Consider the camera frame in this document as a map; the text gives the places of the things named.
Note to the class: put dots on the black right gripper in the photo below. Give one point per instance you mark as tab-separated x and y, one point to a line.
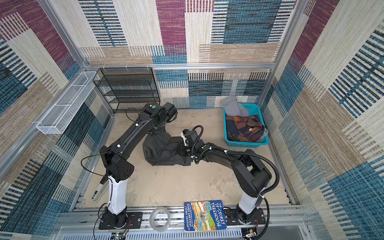
183	153

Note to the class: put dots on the dark grey pinstripe shirt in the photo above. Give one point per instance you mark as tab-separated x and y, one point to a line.
160	149

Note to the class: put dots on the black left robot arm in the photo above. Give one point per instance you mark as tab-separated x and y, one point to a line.
115	159

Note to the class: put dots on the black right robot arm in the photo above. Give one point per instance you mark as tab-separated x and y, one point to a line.
249	168

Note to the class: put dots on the light grey shirt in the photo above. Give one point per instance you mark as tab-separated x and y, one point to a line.
233	108

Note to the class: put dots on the plaid red brown shirt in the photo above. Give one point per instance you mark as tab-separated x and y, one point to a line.
245	129

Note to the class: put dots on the treehouse paperback book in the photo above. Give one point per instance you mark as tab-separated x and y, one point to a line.
204	216

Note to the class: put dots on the clear tape roll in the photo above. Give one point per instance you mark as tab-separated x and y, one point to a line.
160	219

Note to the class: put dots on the teal plastic laundry basket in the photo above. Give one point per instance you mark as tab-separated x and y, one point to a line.
253	109

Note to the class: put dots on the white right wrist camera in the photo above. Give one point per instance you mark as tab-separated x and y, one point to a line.
183	135

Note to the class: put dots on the black wire shelf rack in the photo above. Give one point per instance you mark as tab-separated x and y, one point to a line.
127	89

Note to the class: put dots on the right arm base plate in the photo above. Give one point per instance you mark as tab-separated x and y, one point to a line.
238	217

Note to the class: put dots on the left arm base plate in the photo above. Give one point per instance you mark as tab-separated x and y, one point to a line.
122	221

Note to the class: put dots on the white wire mesh tray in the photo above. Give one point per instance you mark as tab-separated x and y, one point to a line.
58	118

